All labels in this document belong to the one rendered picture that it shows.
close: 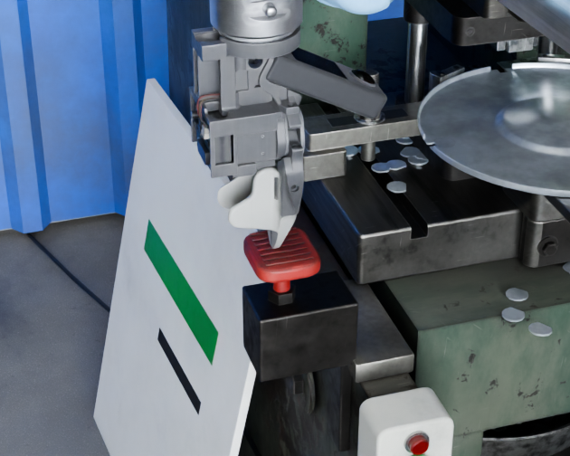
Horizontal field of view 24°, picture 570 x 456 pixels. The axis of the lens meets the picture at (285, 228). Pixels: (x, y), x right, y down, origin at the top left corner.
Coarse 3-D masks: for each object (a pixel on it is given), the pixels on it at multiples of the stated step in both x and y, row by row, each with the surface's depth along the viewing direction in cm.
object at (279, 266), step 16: (256, 240) 120; (288, 240) 120; (304, 240) 120; (256, 256) 117; (272, 256) 117; (288, 256) 117; (304, 256) 117; (256, 272) 117; (272, 272) 116; (288, 272) 116; (304, 272) 116; (288, 288) 120
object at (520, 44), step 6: (498, 42) 140; (504, 42) 140; (510, 42) 139; (516, 42) 140; (522, 42) 140; (528, 42) 140; (534, 42) 141; (498, 48) 140; (504, 48) 141; (510, 48) 140; (516, 48) 140; (522, 48) 140; (528, 48) 141
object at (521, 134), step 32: (512, 64) 146; (544, 64) 146; (448, 96) 140; (480, 96) 140; (512, 96) 140; (544, 96) 140; (448, 128) 134; (480, 128) 134; (512, 128) 132; (544, 128) 132; (448, 160) 128; (480, 160) 128; (512, 160) 128; (544, 160) 128; (544, 192) 122
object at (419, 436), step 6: (414, 432) 118; (420, 432) 118; (408, 438) 118; (414, 438) 118; (420, 438) 118; (426, 438) 119; (408, 444) 118; (414, 444) 118; (420, 444) 118; (426, 444) 118; (408, 450) 119; (414, 450) 118; (420, 450) 118; (426, 450) 119
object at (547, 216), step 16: (512, 192) 136; (528, 208) 133; (544, 208) 132; (560, 208) 122; (528, 224) 134; (544, 224) 133; (560, 224) 134; (528, 240) 134; (544, 240) 134; (560, 240) 135; (528, 256) 135; (544, 256) 135; (560, 256) 136
